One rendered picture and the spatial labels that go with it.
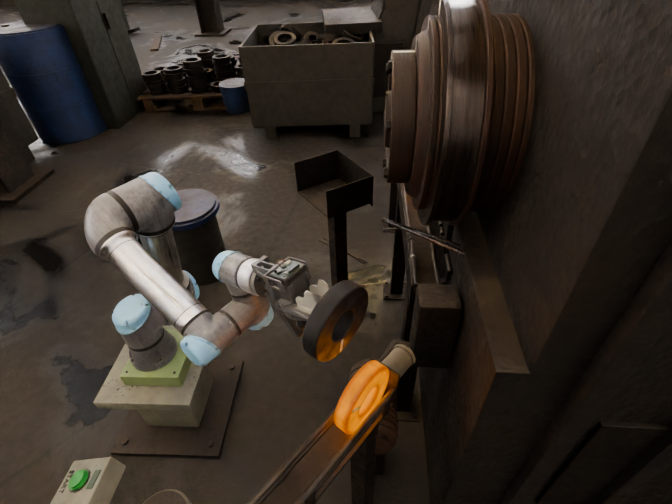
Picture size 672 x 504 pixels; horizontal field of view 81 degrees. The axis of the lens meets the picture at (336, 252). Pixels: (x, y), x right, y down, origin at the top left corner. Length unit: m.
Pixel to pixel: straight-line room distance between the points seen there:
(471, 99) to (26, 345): 2.15
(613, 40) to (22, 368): 2.26
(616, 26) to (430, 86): 0.30
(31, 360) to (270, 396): 1.12
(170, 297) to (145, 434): 0.92
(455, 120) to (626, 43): 0.26
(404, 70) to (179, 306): 0.67
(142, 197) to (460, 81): 0.75
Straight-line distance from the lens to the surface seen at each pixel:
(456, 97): 0.74
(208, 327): 0.90
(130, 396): 1.53
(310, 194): 1.66
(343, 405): 0.81
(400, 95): 0.82
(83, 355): 2.17
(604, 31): 0.63
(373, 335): 1.86
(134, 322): 1.34
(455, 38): 0.79
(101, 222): 1.04
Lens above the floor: 1.47
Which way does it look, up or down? 40 degrees down
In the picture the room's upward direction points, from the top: 3 degrees counter-clockwise
